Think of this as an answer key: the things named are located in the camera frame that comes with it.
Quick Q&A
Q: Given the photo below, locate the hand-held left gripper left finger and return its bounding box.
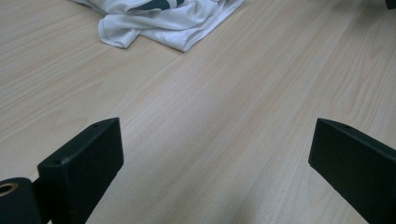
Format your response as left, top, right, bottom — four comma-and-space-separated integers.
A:
32, 117, 124, 224

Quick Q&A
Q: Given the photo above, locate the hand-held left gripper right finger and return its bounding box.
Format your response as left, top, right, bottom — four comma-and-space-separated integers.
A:
308, 118, 396, 224

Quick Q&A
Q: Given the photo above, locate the white t-shirt with dark print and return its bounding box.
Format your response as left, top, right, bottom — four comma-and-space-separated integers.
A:
69, 0, 246, 52

